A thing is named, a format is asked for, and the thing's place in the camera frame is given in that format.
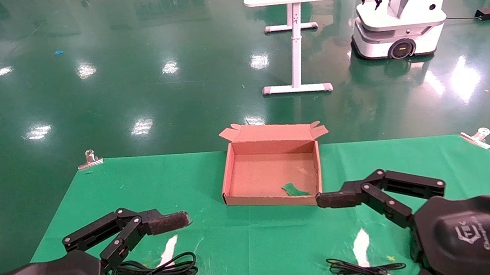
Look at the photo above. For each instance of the blue floor scrap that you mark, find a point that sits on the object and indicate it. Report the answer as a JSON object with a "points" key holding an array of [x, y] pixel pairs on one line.
{"points": [[59, 52]]}

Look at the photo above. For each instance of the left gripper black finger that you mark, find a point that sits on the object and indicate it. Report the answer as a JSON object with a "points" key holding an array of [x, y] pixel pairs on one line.
{"points": [[165, 222]]}

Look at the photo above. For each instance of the metal binder clip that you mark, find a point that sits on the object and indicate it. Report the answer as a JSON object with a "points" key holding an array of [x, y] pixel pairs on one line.
{"points": [[91, 161], [476, 138]]}

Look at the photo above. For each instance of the green table cloth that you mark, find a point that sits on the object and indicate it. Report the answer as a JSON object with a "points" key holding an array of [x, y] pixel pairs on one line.
{"points": [[254, 262]]}

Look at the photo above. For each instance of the open brown cardboard box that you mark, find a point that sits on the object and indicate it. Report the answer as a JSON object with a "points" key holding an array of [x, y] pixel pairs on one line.
{"points": [[269, 172]]}

